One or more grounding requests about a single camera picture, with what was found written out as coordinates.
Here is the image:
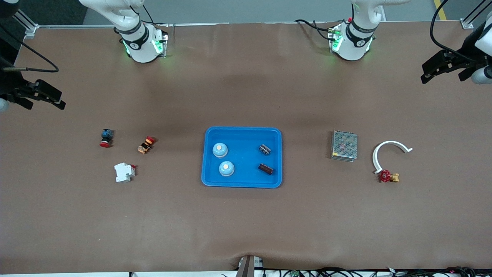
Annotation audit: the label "red orange emergency switch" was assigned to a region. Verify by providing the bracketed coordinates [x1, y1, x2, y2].
[138, 136, 157, 154]

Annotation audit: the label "aluminium frame corner post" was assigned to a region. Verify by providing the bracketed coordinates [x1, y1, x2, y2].
[460, 0, 492, 29]
[13, 10, 39, 39]

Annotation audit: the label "black table edge cables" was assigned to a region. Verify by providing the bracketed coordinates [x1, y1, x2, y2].
[263, 267, 492, 277]

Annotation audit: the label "grey table edge bracket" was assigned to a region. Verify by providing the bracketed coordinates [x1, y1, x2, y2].
[236, 255, 264, 277]

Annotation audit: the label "red push button blue body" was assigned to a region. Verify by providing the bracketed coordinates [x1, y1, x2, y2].
[100, 128, 115, 148]

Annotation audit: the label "blue plastic tray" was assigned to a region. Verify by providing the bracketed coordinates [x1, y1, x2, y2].
[201, 127, 283, 189]

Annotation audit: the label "white curved plastic arc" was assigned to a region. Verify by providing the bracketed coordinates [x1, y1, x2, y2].
[372, 140, 414, 174]

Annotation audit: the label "right base connector bracket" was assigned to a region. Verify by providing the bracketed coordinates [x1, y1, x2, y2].
[152, 33, 168, 58]

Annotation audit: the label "aluminium table edge rail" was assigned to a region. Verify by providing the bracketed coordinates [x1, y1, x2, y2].
[37, 22, 354, 28]

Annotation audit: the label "black left base cable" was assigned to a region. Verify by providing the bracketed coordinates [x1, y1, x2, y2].
[295, 19, 335, 41]

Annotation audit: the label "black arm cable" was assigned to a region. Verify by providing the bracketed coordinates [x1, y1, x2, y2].
[430, 0, 481, 64]
[0, 23, 60, 73]

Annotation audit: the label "red handle brass valve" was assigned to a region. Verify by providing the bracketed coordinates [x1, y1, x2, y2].
[378, 169, 400, 183]

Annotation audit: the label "metal mesh power supply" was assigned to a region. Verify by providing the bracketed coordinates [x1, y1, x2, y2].
[331, 130, 358, 162]

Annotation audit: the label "black base cable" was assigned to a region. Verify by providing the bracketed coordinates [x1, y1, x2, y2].
[129, 0, 170, 28]
[295, 19, 335, 41]

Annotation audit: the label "black right base cable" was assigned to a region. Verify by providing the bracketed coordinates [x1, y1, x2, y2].
[129, 0, 170, 28]

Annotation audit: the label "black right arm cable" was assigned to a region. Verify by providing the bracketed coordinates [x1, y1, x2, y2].
[0, 23, 60, 73]

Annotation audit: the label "white circuit breaker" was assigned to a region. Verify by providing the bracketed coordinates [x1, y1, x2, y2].
[114, 162, 136, 183]

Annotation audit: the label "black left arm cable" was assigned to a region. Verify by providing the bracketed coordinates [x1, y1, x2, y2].
[430, 0, 481, 64]

